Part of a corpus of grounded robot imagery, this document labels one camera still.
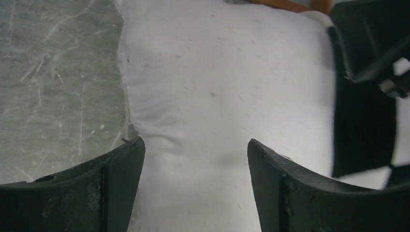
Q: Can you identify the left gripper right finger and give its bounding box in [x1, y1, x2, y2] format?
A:
[247, 139, 410, 232]

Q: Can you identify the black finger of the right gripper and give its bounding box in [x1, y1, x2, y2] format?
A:
[329, 0, 410, 98]

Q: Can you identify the black white checkered pillowcase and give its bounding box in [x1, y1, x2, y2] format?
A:
[328, 27, 410, 188]

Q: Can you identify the white pillow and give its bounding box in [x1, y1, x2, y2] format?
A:
[116, 0, 336, 232]

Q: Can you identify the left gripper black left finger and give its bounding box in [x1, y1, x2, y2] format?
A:
[0, 137, 146, 232]

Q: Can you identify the wooden shelf rack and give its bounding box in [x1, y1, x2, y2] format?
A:
[247, 0, 332, 15]

